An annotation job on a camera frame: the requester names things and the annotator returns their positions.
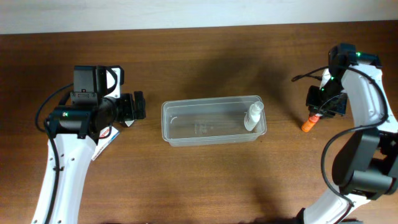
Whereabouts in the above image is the orange tube white cap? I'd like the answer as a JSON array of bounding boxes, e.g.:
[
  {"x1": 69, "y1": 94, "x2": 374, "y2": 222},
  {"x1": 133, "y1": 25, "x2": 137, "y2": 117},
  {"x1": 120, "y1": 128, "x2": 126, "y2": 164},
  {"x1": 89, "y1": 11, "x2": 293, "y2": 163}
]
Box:
[{"x1": 301, "y1": 114, "x2": 322, "y2": 133}]

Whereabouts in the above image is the white spray bottle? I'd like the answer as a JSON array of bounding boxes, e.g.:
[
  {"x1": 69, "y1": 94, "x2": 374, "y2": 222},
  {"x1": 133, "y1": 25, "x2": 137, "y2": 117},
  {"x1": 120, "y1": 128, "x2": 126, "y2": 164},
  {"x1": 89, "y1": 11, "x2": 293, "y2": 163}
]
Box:
[{"x1": 244, "y1": 101, "x2": 264, "y2": 131}]

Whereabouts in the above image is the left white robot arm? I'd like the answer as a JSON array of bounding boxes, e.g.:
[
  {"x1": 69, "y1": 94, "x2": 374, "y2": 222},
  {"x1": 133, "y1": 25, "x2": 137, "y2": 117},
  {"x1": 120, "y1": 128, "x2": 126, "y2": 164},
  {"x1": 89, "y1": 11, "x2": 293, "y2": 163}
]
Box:
[{"x1": 32, "y1": 91, "x2": 146, "y2": 223}]

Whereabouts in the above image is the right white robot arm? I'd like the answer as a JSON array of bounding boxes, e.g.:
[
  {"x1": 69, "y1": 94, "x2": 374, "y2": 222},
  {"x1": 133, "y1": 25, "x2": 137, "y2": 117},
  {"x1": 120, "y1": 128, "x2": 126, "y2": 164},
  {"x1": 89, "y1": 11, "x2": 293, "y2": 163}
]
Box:
[{"x1": 296, "y1": 44, "x2": 397, "y2": 223}]

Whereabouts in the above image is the clear plastic container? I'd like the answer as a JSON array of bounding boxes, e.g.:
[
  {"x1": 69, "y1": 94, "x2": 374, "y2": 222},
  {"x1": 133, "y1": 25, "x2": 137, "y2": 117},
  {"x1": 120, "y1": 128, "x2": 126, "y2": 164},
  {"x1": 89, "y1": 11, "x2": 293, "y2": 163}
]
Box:
[{"x1": 161, "y1": 95, "x2": 267, "y2": 147}]

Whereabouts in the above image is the dark bottle white cap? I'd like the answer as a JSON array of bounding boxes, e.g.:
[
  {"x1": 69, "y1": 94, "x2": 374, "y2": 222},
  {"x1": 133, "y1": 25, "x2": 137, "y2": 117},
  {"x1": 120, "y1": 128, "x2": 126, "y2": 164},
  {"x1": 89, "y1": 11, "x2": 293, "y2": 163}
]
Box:
[{"x1": 121, "y1": 120, "x2": 134, "y2": 128}]

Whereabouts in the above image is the white red medicine box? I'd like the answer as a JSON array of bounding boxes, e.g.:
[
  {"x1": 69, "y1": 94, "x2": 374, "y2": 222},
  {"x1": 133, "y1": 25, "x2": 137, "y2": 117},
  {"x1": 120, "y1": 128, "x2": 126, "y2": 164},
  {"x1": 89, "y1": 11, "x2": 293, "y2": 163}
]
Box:
[{"x1": 91, "y1": 126, "x2": 119, "y2": 161}]

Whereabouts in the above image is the right black cable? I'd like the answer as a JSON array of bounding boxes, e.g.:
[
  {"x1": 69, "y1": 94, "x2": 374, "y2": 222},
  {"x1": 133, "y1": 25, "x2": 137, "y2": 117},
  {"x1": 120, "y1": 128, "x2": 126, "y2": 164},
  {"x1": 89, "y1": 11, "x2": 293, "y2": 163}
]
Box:
[{"x1": 290, "y1": 65, "x2": 389, "y2": 206}]

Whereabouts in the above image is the black cable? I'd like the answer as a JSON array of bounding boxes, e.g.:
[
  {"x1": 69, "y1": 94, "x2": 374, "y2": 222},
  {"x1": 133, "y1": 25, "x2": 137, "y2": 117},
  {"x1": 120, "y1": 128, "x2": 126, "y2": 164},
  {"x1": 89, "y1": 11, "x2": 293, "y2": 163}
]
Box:
[
  {"x1": 290, "y1": 65, "x2": 389, "y2": 206},
  {"x1": 34, "y1": 82, "x2": 74, "y2": 133}
]

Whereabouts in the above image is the left black cable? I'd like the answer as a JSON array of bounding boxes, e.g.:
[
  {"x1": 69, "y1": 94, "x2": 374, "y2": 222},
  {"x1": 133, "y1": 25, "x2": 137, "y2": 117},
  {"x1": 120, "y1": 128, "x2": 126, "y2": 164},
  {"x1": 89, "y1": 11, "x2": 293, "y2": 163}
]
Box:
[{"x1": 34, "y1": 82, "x2": 74, "y2": 133}]

